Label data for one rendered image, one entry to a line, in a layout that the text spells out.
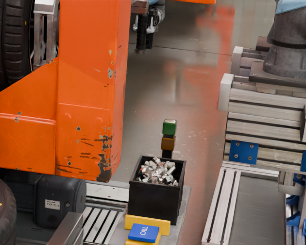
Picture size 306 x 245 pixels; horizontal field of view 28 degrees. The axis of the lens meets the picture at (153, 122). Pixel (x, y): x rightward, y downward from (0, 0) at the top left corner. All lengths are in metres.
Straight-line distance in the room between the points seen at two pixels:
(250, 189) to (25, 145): 1.12
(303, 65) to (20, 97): 0.85
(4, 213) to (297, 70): 0.94
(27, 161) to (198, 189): 1.39
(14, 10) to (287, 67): 0.84
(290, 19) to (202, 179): 1.44
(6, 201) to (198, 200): 1.41
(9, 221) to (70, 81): 0.40
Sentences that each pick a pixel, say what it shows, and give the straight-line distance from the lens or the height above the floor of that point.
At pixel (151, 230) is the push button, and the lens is 1.59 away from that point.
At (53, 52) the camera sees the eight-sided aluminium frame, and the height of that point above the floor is 0.81.
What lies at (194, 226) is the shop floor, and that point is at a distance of 2.66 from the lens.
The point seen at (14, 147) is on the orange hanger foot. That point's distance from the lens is 1.78.
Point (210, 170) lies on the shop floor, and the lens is 3.24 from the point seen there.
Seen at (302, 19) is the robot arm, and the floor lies 0.99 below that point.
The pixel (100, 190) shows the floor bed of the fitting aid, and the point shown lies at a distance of 2.73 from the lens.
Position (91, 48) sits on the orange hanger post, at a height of 0.90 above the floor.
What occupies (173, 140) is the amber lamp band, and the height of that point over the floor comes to 0.61.
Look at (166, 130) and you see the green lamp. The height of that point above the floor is 0.64.
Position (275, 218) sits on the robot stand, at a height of 0.21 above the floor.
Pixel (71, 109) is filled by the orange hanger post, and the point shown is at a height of 0.73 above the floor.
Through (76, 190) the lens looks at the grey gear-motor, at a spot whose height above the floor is 0.37.
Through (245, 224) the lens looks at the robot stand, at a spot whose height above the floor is 0.21.
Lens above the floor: 1.24
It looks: 19 degrees down
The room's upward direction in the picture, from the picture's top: 5 degrees clockwise
